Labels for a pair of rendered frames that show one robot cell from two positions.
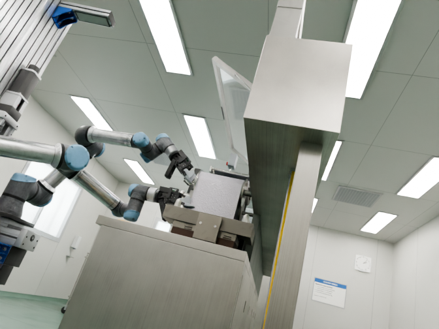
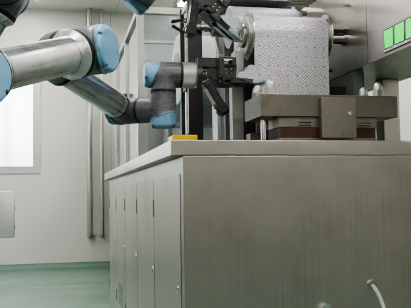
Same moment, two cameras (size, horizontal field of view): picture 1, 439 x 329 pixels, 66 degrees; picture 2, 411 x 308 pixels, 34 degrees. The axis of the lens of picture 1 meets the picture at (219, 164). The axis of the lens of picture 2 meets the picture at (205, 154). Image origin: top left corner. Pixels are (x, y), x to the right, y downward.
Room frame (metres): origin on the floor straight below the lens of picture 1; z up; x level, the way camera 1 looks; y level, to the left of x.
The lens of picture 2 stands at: (-0.08, 1.11, 0.76)
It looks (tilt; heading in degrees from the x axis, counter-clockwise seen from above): 3 degrees up; 334
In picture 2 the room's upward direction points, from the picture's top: 1 degrees counter-clockwise
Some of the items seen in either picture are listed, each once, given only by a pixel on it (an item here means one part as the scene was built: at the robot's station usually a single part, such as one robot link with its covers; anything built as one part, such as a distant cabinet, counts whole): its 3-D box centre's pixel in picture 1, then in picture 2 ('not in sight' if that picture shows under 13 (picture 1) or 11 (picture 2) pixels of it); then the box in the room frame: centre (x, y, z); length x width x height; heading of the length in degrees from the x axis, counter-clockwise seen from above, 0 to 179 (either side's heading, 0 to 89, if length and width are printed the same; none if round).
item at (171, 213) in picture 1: (209, 224); (319, 109); (1.52, -0.04, 1.00); 0.40 x 0.16 x 0.06; 76
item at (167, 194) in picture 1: (168, 196); (216, 73); (1.70, 0.20, 1.12); 0.12 x 0.08 x 0.09; 76
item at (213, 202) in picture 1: (211, 208); (292, 77); (1.64, -0.03, 1.11); 0.23 x 0.01 x 0.18; 76
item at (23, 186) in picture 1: (21, 185); not in sight; (1.84, 0.99, 0.98); 0.13 x 0.12 x 0.14; 163
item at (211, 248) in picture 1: (211, 276); (198, 167); (2.63, -0.18, 0.88); 2.52 x 0.66 x 0.04; 166
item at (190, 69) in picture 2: (153, 195); (189, 75); (1.72, 0.28, 1.11); 0.08 x 0.05 x 0.08; 166
